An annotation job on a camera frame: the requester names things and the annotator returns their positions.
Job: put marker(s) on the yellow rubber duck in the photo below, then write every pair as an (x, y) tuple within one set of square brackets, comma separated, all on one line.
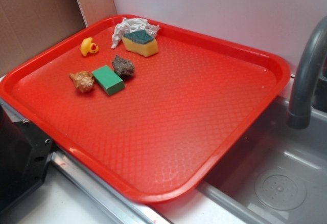
[(88, 46)]

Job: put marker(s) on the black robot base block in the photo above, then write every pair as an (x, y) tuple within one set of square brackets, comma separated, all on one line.
[(25, 155)]

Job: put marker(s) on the red plastic tray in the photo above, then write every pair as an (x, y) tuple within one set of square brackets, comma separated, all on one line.
[(176, 117)]

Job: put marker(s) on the grey brown rock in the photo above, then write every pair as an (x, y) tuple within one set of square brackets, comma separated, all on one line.
[(124, 68)]

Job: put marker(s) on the green rectangular block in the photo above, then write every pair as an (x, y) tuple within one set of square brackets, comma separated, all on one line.
[(109, 81)]

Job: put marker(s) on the yellow sponge green scrubber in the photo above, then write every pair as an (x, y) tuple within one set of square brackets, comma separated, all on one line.
[(140, 42)]

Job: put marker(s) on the tan spiral seashell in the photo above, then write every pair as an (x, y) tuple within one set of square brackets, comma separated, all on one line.
[(83, 81)]

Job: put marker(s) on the crumpled white cloth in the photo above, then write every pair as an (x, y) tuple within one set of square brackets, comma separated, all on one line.
[(129, 25)]

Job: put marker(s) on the grey plastic sink basin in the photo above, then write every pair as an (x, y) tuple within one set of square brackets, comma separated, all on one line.
[(273, 173)]

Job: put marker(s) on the grey curved faucet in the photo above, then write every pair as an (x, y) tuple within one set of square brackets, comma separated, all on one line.
[(309, 86)]

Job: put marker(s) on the brown cardboard panel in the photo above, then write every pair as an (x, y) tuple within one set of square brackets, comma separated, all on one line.
[(29, 27)]

